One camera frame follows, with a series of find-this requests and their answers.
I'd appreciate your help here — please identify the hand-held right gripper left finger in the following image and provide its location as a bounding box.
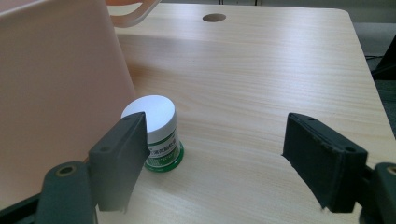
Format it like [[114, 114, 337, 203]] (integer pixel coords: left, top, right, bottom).
[[88, 111, 151, 214]]

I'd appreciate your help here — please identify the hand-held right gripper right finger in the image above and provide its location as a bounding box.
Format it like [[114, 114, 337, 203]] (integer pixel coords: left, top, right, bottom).
[[281, 112, 369, 214]]

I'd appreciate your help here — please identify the white and green jar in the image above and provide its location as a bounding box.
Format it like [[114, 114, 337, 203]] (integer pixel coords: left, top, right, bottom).
[[120, 94, 185, 174]]

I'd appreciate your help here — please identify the pink plastic basket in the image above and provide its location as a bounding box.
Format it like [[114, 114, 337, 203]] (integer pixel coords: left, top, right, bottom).
[[0, 0, 163, 210]]

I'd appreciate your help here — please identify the dark stand base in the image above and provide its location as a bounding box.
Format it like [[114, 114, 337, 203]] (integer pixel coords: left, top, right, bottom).
[[371, 33, 396, 81]]

